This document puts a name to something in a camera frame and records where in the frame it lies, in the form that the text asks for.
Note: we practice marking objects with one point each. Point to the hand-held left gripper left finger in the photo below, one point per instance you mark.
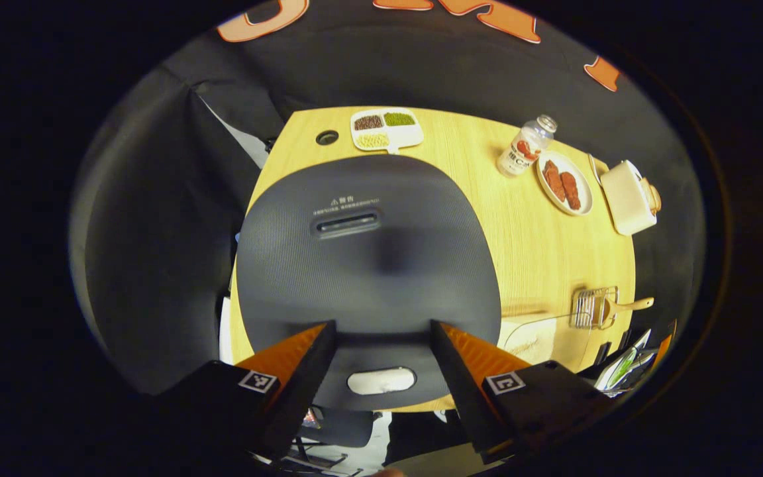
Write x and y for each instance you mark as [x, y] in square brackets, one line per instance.
[295, 397]

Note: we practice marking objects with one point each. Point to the clear plastic drink bottle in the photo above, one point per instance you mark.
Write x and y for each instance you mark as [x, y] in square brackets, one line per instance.
[520, 152]

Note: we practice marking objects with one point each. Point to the white toaster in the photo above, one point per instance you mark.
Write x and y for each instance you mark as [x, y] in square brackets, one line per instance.
[623, 199]

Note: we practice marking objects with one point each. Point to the clear glass container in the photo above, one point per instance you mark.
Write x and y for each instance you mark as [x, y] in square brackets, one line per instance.
[573, 344]

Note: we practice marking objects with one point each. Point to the white printed papers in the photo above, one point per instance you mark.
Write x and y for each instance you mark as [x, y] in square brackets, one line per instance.
[623, 368]

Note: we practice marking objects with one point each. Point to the black office chair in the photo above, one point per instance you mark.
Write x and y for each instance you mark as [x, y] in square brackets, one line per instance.
[342, 430]

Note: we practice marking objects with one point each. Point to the white divided grain dish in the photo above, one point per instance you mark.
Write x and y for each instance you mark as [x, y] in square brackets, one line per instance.
[408, 136]

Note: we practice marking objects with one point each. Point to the wooden spoon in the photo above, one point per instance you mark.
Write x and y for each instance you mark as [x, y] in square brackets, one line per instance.
[633, 305]

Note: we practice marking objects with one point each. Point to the red meat piece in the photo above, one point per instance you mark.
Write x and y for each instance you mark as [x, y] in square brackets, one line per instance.
[553, 180]
[571, 190]

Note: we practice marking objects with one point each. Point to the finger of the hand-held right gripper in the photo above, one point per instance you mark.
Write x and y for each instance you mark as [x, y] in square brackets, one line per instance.
[665, 344]

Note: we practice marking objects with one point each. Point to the white round plate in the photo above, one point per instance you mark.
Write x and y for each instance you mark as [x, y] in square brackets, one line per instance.
[583, 199]

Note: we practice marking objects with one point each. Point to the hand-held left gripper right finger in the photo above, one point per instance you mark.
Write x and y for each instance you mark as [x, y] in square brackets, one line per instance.
[467, 397]

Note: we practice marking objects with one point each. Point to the black silver rice cooker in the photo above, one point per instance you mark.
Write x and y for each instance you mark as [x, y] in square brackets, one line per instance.
[368, 265]

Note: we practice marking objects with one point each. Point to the toasted bread slice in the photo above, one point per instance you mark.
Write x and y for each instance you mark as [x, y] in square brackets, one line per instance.
[652, 195]

